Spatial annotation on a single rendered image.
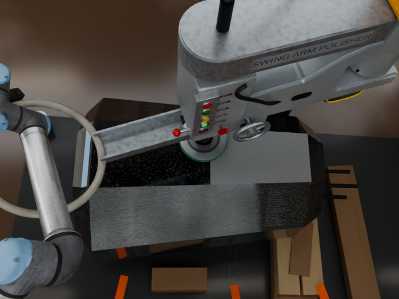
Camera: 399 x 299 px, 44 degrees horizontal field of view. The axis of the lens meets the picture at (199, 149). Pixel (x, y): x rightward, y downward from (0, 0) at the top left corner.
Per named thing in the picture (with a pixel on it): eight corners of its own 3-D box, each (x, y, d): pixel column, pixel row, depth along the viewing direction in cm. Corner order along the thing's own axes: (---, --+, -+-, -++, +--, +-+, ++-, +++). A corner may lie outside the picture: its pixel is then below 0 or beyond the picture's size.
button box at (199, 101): (210, 125, 186) (217, 88, 159) (212, 131, 185) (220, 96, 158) (189, 130, 184) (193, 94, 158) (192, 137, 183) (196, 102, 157)
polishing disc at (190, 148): (227, 118, 228) (227, 117, 227) (225, 162, 220) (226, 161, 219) (180, 114, 227) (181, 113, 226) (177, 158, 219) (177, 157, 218)
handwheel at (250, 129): (259, 115, 200) (266, 98, 186) (268, 137, 197) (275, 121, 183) (224, 124, 198) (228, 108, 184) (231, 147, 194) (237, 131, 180)
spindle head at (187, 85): (257, 77, 210) (280, 10, 168) (276, 123, 202) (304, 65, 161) (175, 98, 204) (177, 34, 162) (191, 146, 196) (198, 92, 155)
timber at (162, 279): (151, 292, 277) (151, 290, 266) (152, 270, 282) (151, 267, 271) (205, 292, 279) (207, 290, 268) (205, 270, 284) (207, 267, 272)
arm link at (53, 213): (101, 274, 138) (51, 108, 177) (63, 271, 129) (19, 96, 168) (76, 296, 143) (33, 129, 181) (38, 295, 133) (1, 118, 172)
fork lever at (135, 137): (252, 85, 212) (253, 79, 208) (268, 125, 206) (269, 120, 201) (92, 129, 203) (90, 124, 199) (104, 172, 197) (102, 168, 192)
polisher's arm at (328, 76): (362, 56, 221) (413, -19, 176) (384, 101, 213) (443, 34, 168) (204, 96, 209) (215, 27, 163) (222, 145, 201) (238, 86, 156)
